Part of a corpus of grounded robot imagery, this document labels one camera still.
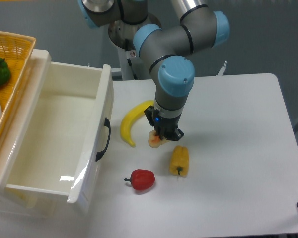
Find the open upper white drawer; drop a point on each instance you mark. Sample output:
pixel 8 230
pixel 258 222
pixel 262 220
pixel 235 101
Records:
pixel 60 116

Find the red bell pepper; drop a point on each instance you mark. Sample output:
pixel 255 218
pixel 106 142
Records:
pixel 141 179

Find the yellow bell pepper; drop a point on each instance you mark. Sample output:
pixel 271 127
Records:
pixel 179 163

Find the black drawer handle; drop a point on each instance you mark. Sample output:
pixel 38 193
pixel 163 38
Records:
pixel 100 154

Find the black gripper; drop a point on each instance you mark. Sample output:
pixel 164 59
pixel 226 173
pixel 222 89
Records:
pixel 165 127

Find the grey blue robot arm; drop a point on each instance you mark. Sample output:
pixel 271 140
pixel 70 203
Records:
pixel 164 53

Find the yellow woven basket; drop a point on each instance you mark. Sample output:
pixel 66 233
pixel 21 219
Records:
pixel 17 50

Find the white drawer cabinet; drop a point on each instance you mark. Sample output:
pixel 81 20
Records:
pixel 37 190

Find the yellow banana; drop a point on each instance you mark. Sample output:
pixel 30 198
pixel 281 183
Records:
pixel 129 120

